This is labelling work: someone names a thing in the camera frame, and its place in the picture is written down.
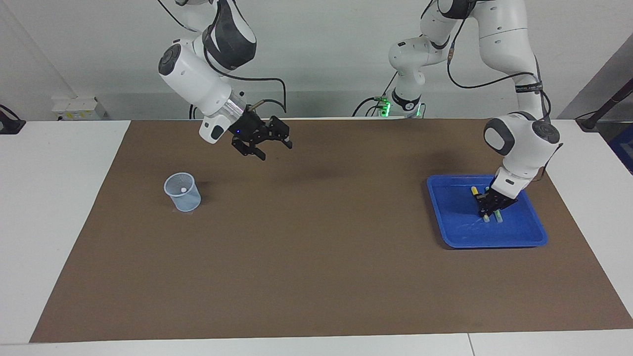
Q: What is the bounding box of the blue crate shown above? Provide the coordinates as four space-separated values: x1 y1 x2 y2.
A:
608 123 633 175

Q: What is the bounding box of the black stand leg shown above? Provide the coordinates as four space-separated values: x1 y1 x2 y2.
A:
576 78 633 132

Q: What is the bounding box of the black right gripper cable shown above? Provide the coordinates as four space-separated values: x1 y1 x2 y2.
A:
204 27 288 115

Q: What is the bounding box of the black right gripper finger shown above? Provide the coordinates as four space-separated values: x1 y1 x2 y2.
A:
232 140 267 162
269 117 294 150

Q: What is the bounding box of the blue plastic tray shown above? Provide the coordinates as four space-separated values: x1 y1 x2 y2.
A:
426 174 549 249

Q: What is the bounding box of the black clamp mount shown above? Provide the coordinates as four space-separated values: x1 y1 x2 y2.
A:
0 104 27 135

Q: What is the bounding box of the green marker pen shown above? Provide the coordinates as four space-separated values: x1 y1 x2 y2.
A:
484 186 504 224

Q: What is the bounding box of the translucent plastic cup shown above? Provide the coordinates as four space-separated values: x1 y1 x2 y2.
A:
163 172 202 213

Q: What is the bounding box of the yellow marker pen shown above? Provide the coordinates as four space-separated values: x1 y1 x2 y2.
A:
470 186 491 223

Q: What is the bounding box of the brown table mat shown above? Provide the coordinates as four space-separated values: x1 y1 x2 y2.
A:
30 118 633 344

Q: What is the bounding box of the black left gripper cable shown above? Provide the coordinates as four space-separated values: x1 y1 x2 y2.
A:
447 17 565 184

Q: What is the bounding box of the white power strip box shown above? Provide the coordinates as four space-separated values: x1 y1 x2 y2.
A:
50 96 106 121

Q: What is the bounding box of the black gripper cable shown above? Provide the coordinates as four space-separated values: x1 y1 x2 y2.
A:
447 17 565 184
204 27 288 115

